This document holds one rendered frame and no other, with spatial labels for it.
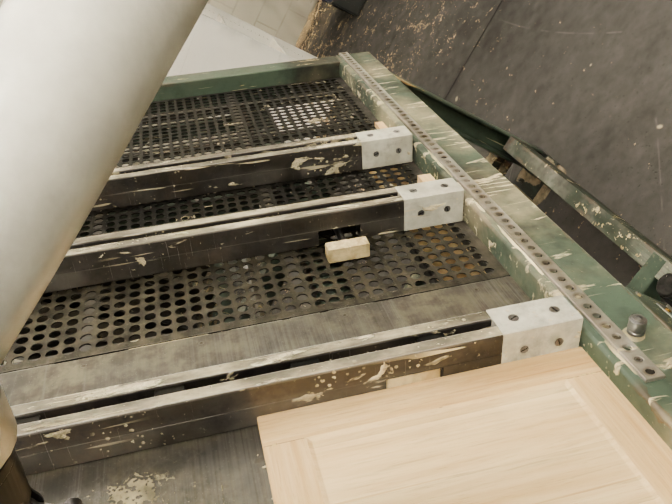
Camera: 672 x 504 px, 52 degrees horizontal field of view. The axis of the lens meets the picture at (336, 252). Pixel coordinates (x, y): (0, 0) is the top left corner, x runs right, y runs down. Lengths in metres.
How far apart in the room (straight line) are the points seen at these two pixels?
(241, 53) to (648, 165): 2.87
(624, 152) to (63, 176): 2.31
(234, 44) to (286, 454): 3.81
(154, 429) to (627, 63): 2.12
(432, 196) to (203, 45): 3.30
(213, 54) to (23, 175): 4.32
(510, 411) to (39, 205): 0.81
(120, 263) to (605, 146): 1.75
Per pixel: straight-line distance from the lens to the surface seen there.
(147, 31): 0.24
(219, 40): 4.52
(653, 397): 0.98
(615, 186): 2.43
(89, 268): 1.31
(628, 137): 2.48
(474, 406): 0.97
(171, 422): 0.95
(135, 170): 1.59
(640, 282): 2.00
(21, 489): 0.51
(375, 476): 0.88
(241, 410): 0.95
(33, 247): 0.23
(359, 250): 1.27
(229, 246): 1.30
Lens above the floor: 1.68
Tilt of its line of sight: 25 degrees down
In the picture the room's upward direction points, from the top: 70 degrees counter-clockwise
